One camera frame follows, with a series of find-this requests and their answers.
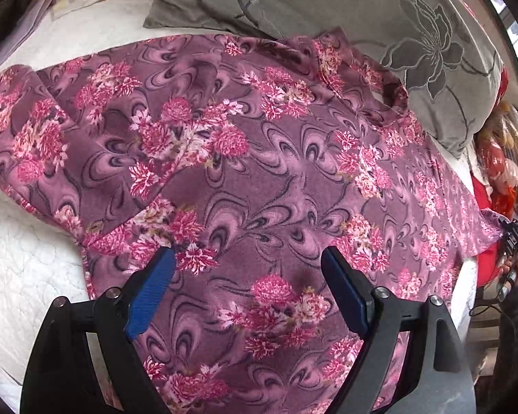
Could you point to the grey floral pillow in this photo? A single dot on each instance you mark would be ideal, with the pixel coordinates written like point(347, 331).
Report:
point(440, 52)

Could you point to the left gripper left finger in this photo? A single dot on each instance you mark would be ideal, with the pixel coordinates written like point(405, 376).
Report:
point(60, 377)

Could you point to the doll in plastic bag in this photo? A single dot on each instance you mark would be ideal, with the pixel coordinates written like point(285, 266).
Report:
point(496, 146)

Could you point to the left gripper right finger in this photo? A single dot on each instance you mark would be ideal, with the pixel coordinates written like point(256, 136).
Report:
point(412, 359)

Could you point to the purple floral garment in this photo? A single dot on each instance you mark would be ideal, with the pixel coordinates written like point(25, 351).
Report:
point(248, 158)

